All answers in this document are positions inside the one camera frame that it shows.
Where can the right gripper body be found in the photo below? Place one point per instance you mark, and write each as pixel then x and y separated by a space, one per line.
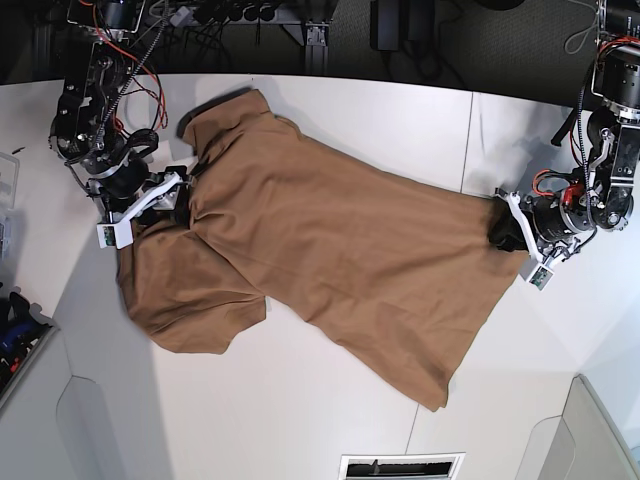
pixel 116 193

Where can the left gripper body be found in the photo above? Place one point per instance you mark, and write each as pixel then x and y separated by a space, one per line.
pixel 555 227

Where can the brown t-shirt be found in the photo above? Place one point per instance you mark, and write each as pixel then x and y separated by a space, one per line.
pixel 399 273

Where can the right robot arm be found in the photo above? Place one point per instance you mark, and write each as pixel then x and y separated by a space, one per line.
pixel 100 71

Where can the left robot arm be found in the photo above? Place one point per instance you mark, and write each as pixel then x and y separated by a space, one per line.
pixel 603 128

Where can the clear plastic box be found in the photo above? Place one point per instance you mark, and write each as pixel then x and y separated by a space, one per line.
pixel 9 182

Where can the grey tool bin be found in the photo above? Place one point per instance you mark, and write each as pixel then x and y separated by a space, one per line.
pixel 23 336

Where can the white slotted vent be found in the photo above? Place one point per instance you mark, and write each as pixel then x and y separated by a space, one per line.
pixel 406 467

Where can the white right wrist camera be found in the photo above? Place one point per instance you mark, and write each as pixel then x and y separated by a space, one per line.
pixel 117 235

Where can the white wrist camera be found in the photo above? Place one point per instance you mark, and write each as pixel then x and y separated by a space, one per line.
pixel 117 235
pixel 536 273

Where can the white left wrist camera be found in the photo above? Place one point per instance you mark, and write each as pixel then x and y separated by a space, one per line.
pixel 536 273

